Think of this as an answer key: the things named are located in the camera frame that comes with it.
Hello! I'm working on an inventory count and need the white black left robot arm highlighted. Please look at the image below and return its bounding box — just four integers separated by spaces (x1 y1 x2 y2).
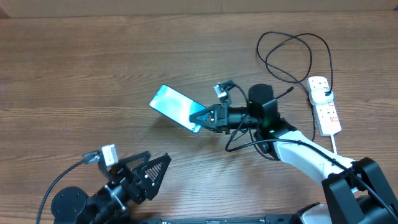
51 151 171 224

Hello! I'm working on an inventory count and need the white charger plug adapter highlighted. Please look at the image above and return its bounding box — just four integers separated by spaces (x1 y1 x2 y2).
310 88 334 106

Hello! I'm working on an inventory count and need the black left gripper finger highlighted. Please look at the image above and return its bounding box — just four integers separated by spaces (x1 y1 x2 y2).
119 151 151 174
137 154 171 200

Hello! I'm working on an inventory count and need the white power strip cord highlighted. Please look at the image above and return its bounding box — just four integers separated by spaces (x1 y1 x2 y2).
329 134 338 156

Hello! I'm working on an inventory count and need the blue Galaxy smartphone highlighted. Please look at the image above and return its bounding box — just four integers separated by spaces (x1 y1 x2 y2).
149 85 206 134

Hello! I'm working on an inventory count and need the white power strip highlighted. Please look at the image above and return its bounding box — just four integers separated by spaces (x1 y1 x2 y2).
307 76 341 136

